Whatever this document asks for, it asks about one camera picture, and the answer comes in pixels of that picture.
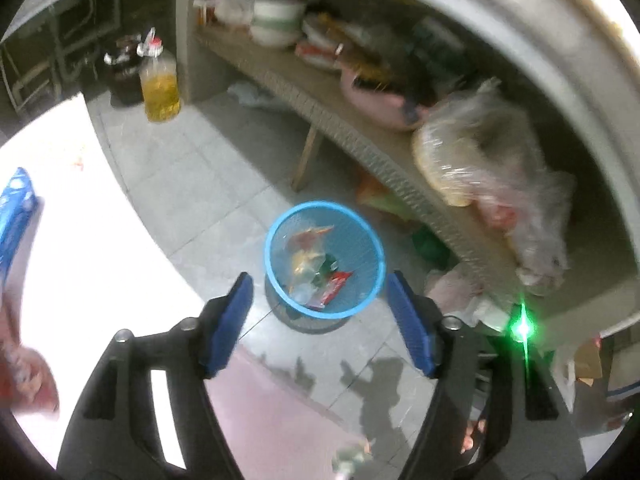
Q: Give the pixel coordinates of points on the blue mesh trash basket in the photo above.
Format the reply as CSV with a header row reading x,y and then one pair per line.
x,y
353,242

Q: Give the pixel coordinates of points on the green label plastic bottle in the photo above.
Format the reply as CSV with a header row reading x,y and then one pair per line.
x,y
328,268

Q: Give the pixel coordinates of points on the perforated metal shelf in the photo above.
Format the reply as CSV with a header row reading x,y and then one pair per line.
x,y
317,97

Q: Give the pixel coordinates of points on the stacked white bowls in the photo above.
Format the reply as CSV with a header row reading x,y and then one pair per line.
x,y
277,24

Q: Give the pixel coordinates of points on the cooking oil jug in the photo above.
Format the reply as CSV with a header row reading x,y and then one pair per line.
x,y
159,79

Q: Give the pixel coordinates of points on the pink basin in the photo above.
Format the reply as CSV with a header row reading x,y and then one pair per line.
x,y
388,110

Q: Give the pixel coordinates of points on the orange green bag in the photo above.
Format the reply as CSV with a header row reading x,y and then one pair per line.
x,y
372,193

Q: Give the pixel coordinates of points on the red snack wrapper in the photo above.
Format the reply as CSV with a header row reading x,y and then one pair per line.
x,y
328,291

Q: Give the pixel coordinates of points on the blue toothpaste box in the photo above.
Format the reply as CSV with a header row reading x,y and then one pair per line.
x,y
19,218

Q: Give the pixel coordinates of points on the yellow contents plastic bag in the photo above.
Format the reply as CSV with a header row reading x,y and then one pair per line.
x,y
478,149

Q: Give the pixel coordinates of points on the person's right hand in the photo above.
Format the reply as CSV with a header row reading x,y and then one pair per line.
x,y
473,429

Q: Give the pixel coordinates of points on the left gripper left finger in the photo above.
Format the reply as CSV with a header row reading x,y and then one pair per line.
x,y
113,432

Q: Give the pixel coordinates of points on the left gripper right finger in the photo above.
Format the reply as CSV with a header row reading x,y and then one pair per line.
x,y
528,433

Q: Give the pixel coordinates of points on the clear red snack bag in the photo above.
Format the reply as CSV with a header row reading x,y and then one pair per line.
x,y
309,241

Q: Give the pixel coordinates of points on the kitchen counter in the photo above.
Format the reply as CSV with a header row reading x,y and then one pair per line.
x,y
567,57

